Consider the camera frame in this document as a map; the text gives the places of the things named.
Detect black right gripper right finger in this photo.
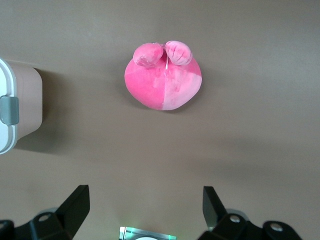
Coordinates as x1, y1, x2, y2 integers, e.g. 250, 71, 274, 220
197, 186, 304, 240

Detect pink plastic box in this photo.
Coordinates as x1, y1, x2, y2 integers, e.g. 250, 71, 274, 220
4, 59, 43, 141

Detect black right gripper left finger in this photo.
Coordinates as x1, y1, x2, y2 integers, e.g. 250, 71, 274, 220
0, 184, 90, 240

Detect pink plush toy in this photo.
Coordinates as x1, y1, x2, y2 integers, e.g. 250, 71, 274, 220
124, 40, 203, 112

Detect white box lid grey clips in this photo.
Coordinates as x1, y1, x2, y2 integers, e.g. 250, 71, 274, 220
0, 57, 20, 155

